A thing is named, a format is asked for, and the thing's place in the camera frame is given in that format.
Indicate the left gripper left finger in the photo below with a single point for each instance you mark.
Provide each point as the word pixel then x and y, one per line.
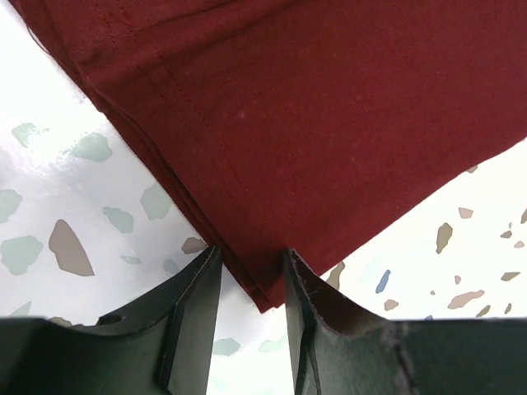
pixel 159 343

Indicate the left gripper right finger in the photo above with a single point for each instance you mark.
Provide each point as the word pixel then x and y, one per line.
pixel 338 348

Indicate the dark red t-shirt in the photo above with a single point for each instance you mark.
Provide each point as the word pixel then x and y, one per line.
pixel 310 125

